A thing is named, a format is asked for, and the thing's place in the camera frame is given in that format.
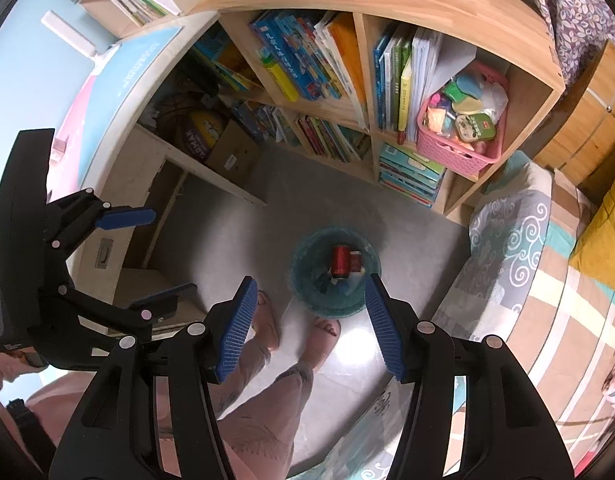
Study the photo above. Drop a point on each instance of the dark red small box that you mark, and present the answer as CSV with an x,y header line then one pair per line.
x,y
356,261

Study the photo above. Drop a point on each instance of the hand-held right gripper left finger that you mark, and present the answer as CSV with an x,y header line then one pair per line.
x,y
235,330

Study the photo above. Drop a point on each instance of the person's left hand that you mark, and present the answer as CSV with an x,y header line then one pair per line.
x,y
2,372

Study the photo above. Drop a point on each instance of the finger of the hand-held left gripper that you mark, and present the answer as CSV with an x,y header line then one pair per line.
x,y
127,218
160,300

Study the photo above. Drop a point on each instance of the person's right leg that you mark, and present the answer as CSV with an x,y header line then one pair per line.
x,y
267,425

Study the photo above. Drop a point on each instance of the row of blue picture books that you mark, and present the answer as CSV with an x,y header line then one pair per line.
x,y
307,55

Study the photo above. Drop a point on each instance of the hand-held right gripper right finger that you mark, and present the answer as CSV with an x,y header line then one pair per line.
x,y
385,330

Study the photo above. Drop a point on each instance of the teal trash bin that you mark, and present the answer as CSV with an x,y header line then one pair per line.
x,y
307,260

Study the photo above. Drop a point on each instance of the pink plastic basket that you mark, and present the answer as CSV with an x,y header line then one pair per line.
x,y
447,156

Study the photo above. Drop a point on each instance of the row of thin books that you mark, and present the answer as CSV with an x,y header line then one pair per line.
x,y
137,2

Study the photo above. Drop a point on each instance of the cardboard box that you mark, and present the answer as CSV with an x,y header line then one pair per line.
x,y
235,157

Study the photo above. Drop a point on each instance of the purple leaf-print cloth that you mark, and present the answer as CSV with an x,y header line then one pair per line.
x,y
572,15

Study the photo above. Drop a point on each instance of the row of green white books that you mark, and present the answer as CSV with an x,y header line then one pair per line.
x,y
407,80

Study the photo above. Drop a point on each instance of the purple and yellow basketball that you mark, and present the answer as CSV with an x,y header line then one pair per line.
x,y
205,132

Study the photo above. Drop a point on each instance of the red drink can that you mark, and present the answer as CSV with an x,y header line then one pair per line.
x,y
340,260

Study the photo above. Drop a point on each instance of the yellow pillow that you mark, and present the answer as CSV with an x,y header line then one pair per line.
x,y
605,240

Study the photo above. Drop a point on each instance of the teal printed blanket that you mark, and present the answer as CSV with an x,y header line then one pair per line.
x,y
357,435

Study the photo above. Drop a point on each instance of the row of small colourful books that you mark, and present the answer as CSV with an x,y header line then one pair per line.
x,y
327,137

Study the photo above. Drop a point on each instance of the white desk lamp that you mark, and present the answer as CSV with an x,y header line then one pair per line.
x,y
70,34

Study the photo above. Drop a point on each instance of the stack of teal books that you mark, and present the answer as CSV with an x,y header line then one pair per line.
x,y
410,172

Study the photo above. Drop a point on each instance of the grey swirl blanket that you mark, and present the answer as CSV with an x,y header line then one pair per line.
x,y
507,240

